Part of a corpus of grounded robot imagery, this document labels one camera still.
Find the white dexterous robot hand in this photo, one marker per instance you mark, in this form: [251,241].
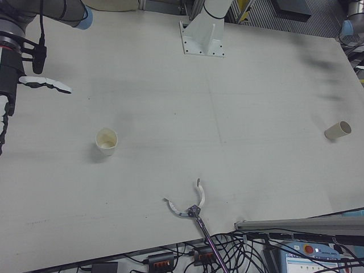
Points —
[10,74]

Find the white paper cup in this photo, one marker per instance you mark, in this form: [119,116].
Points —
[106,140]

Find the tan paper cup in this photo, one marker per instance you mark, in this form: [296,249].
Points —
[335,132]

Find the UR5e robot arm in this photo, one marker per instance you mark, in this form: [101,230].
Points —
[347,28]
[57,11]

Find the plain black box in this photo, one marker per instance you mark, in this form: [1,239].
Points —
[103,268]

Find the reach grabber tool purple shaft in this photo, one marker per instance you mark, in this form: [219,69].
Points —
[194,210]

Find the black adapter box orange ports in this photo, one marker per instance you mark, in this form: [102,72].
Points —
[203,253]
[160,260]

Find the grey ribbed panel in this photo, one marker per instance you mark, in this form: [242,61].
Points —
[264,17]

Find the dark grey box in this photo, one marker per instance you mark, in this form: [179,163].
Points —
[293,8]

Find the black power strip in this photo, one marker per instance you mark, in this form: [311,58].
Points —
[284,236]

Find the teach pendant with red button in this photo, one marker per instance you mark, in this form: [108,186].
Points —
[301,258]

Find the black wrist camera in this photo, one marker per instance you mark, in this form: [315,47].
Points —
[38,59]

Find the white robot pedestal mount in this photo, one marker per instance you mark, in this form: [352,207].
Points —
[203,34]

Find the aluminium frame post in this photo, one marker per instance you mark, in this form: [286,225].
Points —
[196,8]

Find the yellow black striped post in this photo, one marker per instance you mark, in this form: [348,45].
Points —
[244,11]

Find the aluminium profile rail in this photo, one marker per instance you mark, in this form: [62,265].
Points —
[284,224]

